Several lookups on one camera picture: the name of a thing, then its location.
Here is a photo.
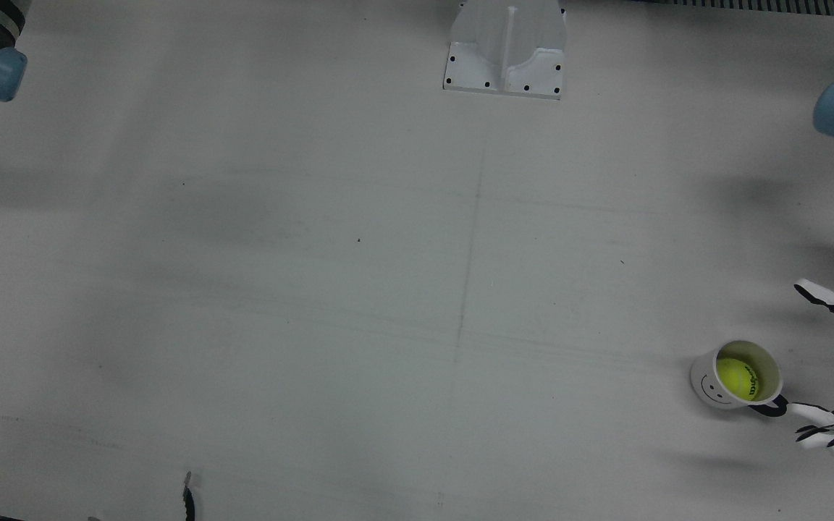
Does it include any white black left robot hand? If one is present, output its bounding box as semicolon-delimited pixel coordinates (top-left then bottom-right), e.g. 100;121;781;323
786;279;834;457

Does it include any yellow tennis ball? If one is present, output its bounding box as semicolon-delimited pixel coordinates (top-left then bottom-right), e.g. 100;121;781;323
716;357;762;403

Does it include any striped vent grille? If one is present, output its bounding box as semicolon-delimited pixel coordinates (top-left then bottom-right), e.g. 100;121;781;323
631;0;834;15

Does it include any white mug with black handle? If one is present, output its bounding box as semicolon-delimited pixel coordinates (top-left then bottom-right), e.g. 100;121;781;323
690;340;789;420

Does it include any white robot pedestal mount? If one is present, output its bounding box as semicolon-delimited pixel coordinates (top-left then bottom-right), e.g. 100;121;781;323
443;0;568;100

